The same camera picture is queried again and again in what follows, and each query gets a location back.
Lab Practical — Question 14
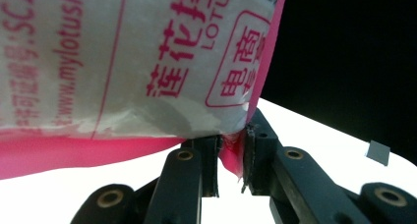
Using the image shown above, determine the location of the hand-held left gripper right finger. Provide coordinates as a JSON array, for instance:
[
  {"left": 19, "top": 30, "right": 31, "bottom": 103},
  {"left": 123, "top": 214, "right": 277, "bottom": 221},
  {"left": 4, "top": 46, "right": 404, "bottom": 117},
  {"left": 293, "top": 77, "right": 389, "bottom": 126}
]
[{"left": 241, "top": 107, "right": 283, "bottom": 196}]

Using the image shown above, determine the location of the pink and white sugar bag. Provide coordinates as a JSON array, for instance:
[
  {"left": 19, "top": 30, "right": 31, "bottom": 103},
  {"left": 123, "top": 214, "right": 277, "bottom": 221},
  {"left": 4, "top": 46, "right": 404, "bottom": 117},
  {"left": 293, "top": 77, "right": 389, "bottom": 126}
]
[{"left": 0, "top": 0, "right": 289, "bottom": 181}]

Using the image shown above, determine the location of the grey table edge bracket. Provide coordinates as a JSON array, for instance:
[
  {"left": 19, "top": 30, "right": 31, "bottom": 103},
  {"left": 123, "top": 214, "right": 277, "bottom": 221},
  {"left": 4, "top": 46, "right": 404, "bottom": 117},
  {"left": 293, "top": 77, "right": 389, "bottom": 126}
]
[{"left": 365, "top": 140, "right": 391, "bottom": 167}]

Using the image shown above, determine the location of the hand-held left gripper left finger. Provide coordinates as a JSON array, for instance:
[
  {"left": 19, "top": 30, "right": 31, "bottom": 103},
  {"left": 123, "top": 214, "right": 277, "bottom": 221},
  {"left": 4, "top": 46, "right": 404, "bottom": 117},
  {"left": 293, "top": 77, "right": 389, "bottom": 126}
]
[{"left": 181, "top": 135, "right": 222, "bottom": 198}]

